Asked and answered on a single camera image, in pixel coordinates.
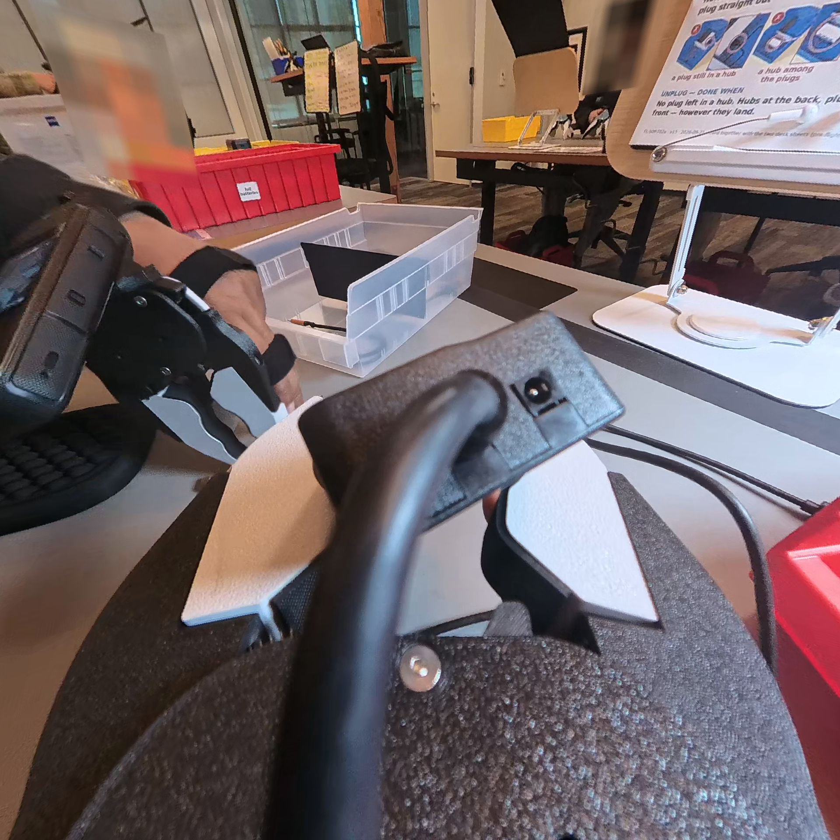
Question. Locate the red plastic bin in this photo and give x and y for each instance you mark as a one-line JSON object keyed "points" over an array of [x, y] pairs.
{"points": [[807, 590]]}

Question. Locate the yellow plastic bin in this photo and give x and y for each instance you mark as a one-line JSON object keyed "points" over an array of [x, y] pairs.
{"points": [[505, 131]]}

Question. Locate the far red bin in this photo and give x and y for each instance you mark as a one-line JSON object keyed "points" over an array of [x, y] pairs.
{"points": [[289, 177]]}

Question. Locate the person's left forearm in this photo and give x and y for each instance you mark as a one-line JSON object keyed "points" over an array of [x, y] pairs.
{"points": [[39, 184]]}

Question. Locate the wooden document stand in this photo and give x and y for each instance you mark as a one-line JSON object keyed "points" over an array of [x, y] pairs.
{"points": [[544, 82]]}

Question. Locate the clear plastic bin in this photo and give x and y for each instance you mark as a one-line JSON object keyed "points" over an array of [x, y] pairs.
{"points": [[407, 308]]}

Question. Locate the black usb hub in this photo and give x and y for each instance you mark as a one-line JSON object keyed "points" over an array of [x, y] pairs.
{"points": [[525, 348]]}

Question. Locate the black chair armrest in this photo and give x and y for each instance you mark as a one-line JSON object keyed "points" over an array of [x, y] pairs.
{"points": [[52, 472]]}

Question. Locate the blue pen cup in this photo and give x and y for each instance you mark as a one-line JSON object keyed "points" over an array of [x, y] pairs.
{"points": [[279, 62]]}

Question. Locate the black backpack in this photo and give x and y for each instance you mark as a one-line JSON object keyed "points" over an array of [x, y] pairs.
{"points": [[548, 236]]}

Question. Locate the black bin divider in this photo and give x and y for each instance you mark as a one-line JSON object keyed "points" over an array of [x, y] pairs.
{"points": [[354, 269]]}

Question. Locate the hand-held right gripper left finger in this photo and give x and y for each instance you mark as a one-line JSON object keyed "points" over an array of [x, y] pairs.
{"points": [[262, 525]]}

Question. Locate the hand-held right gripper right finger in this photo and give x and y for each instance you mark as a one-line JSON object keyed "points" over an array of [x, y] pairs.
{"points": [[577, 538]]}

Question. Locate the instruction sheet on stand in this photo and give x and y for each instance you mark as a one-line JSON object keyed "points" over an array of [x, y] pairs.
{"points": [[722, 341]]}

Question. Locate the wooden work table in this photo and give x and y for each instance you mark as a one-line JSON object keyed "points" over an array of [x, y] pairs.
{"points": [[525, 156]]}

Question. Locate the handwritten paper sheet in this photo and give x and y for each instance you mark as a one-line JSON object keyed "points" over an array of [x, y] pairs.
{"points": [[348, 79], [317, 79]]}

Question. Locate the person's left hand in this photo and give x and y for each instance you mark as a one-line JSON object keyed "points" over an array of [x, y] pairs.
{"points": [[236, 308]]}

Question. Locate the white box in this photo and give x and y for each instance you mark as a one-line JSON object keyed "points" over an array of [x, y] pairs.
{"points": [[26, 141]]}

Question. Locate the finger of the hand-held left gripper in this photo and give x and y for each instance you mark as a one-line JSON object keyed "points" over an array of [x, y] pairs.
{"points": [[190, 420], [246, 410]]}

